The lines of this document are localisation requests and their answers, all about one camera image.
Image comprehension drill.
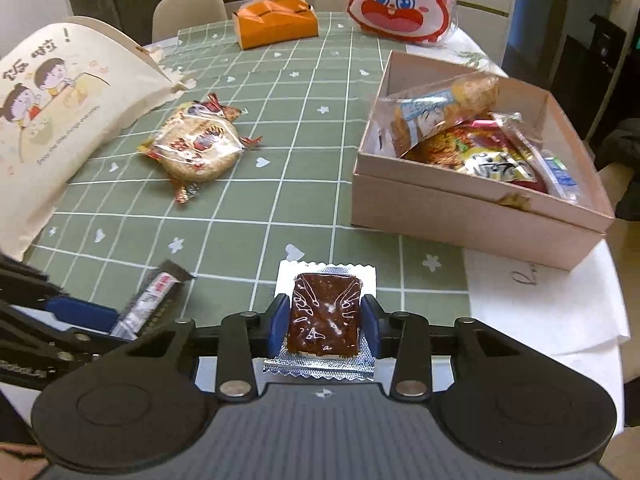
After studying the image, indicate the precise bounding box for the orange tissue box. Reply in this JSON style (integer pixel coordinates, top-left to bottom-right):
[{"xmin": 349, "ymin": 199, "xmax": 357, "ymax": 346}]
[{"xmin": 231, "ymin": 0, "xmax": 319, "ymax": 51}]

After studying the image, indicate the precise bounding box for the green checked tablecloth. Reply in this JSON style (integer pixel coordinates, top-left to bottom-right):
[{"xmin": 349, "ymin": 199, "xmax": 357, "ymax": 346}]
[{"xmin": 30, "ymin": 10, "xmax": 473, "ymax": 381}]

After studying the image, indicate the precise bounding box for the red white rabbit bag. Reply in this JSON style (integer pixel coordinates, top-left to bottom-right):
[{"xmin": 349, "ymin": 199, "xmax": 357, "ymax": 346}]
[{"xmin": 346, "ymin": 0, "xmax": 458, "ymax": 46}]

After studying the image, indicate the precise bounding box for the white paper sheet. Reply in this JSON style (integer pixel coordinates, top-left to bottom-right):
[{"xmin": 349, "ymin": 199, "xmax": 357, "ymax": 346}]
[{"xmin": 462, "ymin": 237, "xmax": 632, "ymax": 358}]

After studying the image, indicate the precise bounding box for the round rice cracker red packet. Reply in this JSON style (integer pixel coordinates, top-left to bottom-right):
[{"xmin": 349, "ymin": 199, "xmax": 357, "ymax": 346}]
[{"xmin": 137, "ymin": 92, "xmax": 263, "ymax": 204}]

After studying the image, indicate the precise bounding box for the pink cardboard box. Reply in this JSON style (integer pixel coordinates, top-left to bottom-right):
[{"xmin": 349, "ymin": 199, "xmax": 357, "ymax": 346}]
[{"xmin": 350, "ymin": 50, "xmax": 616, "ymax": 272}]

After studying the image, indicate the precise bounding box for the red snack packet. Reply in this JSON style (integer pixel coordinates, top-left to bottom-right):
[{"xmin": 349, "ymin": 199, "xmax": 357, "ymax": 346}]
[{"xmin": 405, "ymin": 115, "xmax": 548, "ymax": 193}]

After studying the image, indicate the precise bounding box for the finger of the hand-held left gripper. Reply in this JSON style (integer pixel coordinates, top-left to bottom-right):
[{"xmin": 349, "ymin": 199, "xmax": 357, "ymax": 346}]
[
  {"xmin": 0, "ymin": 254, "xmax": 121, "ymax": 335},
  {"xmin": 0, "ymin": 305, "xmax": 131, "ymax": 361}
]

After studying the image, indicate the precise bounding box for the bread roll clear packet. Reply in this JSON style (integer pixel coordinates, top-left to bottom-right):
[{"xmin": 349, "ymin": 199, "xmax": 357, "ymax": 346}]
[{"xmin": 376, "ymin": 74, "xmax": 501, "ymax": 158}]

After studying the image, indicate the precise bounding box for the brown snack clear packet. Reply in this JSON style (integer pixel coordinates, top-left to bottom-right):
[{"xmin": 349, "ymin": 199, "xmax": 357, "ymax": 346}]
[{"xmin": 263, "ymin": 260, "xmax": 377, "ymax": 383}]

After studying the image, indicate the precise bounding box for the white branch print tablecloth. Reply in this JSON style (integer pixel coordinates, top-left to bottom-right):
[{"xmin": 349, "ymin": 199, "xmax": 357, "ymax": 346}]
[{"xmin": 405, "ymin": 25, "xmax": 508, "ymax": 78}]

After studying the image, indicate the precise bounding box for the small blue white packet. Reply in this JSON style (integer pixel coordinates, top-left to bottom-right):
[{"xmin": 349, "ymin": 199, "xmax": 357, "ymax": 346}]
[{"xmin": 542, "ymin": 152, "xmax": 581, "ymax": 203}]

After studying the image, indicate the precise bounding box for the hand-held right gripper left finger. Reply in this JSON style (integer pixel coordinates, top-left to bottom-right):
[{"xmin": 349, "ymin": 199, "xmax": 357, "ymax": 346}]
[{"xmin": 130, "ymin": 294, "xmax": 292, "ymax": 403}]

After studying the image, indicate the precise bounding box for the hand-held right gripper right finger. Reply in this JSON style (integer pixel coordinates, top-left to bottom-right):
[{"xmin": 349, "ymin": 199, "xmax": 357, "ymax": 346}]
[{"xmin": 360, "ymin": 294, "xmax": 521, "ymax": 402}]

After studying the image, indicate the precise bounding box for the black snack bar packet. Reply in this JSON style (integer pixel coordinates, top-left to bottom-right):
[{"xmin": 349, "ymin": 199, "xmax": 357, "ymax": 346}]
[{"xmin": 107, "ymin": 260, "xmax": 197, "ymax": 341}]

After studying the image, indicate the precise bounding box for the cartoon print canvas bag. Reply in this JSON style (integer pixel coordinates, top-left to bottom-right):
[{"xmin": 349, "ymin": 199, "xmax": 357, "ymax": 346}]
[{"xmin": 0, "ymin": 16, "xmax": 197, "ymax": 261}]

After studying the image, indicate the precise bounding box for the black appliance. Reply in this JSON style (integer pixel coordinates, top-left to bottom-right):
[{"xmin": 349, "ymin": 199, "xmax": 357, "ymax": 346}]
[{"xmin": 562, "ymin": 14, "xmax": 628, "ymax": 143}]

